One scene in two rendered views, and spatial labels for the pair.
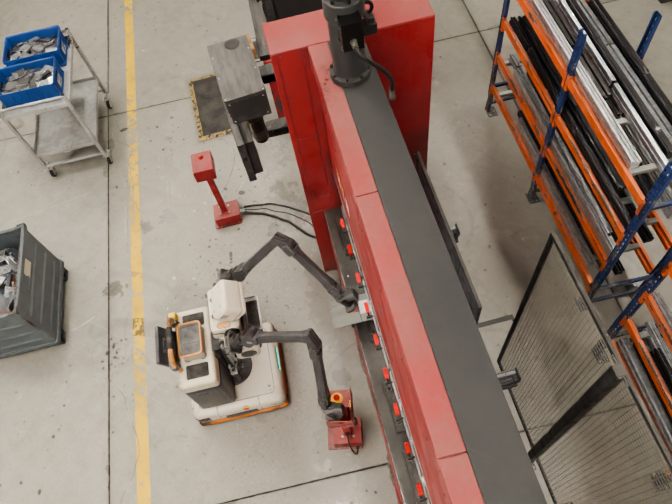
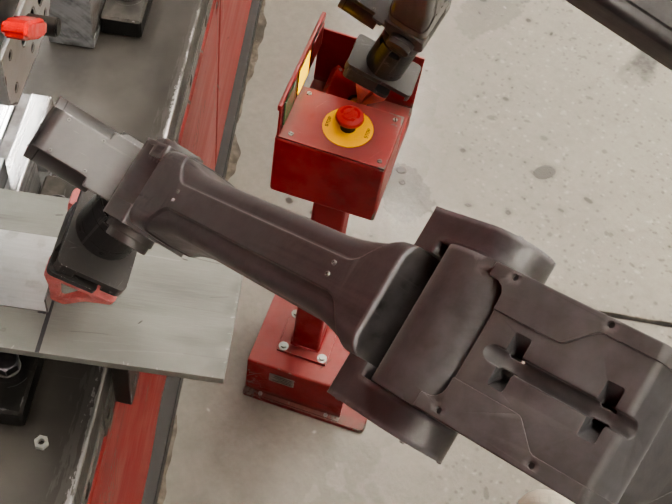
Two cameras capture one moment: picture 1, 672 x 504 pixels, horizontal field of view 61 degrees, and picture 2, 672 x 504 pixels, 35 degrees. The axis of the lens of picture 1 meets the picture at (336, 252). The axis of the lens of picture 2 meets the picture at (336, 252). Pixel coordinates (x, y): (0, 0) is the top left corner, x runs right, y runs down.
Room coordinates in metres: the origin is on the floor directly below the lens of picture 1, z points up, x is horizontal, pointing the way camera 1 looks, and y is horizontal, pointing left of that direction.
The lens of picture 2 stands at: (2.00, 0.19, 1.87)
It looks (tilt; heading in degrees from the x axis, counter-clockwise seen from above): 54 degrees down; 180
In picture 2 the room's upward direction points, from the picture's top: 11 degrees clockwise
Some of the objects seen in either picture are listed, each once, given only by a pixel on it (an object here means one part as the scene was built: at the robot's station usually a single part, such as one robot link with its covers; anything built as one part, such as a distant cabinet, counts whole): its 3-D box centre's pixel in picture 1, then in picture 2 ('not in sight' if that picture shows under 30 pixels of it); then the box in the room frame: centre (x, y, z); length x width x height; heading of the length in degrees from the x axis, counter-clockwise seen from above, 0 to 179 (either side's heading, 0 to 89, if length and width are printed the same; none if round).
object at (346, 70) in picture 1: (356, 39); not in sight; (2.01, -0.27, 2.54); 0.33 x 0.25 x 0.47; 3
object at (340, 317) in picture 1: (352, 310); (104, 281); (1.46, -0.02, 1.00); 0.26 x 0.18 x 0.01; 93
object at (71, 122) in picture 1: (59, 106); not in sight; (4.39, 2.30, 0.47); 0.90 x 0.66 x 0.95; 2
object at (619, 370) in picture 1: (558, 429); not in sight; (0.54, -0.97, 1.00); 0.05 x 0.05 x 2.00; 3
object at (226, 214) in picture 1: (215, 190); not in sight; (3.06, 0.89, 0.41); 0.25 x 0.20 x 0.83; 93
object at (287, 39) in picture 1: (361, 162); not in sight; (2.45, -0.29, 1.15); 0.85 x 0.25 x 2.30; 93
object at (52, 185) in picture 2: (368, 319); (36, 292); (1.43, -0.12, 0.89); 0.30 x 0.05 x 0.03; 3
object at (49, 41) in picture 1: (36, 51); not in sight; (4.64, 2.30, 0.92); 0.50 x 0.36 x 0.18; 92
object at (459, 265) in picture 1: (444, 242); not in sight; (1.73, -0.67, 1.12); 1.13 x 0.02 x 0.44; 3
